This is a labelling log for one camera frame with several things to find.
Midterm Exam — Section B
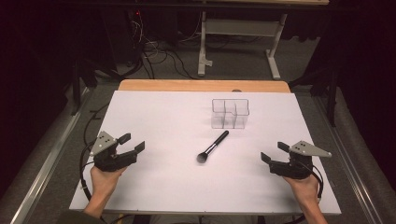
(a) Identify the clear plastic organizer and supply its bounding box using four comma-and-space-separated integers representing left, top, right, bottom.
210, 98, 250, 131

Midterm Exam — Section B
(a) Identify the black floor cable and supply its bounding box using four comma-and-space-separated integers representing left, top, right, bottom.
82, 103, 110, 147

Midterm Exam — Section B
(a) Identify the metal floor rail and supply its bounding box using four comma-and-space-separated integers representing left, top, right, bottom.
313, 95, 385, 224
8, 86, 92, 224

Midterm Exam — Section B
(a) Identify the bundle of floor cables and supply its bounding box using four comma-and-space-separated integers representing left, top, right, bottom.
125, 10, 202, 81

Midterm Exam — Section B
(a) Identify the person's right hand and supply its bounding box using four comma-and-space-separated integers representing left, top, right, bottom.
282, 174, 320, 203

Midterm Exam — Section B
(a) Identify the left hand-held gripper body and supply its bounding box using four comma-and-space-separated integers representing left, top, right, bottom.
89, 130, 124, 173

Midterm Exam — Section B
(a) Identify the white metal desk frame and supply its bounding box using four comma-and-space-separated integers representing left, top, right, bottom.
197, 10, 290, 81

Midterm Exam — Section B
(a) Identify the left hand-held gripper cable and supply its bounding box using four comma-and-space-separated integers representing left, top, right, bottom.
78, 140, 98, 203

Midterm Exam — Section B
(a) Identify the person's left hand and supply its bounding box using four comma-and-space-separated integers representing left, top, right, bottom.
90, 165, 127, 201

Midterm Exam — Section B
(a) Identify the black makeup brush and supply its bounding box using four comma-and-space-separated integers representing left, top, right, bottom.
196, 130, 231, 164

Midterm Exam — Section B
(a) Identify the hand-held gripper cable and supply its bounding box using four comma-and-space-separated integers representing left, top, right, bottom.
78, 140, 98, 203
303, 161, 325, 203

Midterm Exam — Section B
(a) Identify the black metal stand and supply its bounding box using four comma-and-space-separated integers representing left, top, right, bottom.
289, 66, 341, 128
68, 58, 101, 117

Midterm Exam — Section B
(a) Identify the white table sheet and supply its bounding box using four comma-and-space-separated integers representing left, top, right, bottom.
68, 90, 342, 216

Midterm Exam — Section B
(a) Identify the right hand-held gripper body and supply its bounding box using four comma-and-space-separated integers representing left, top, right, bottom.
269, 140, 332, 181

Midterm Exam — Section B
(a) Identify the right hand-held gripper cable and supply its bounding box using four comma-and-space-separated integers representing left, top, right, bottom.
303, 161, 325, 203

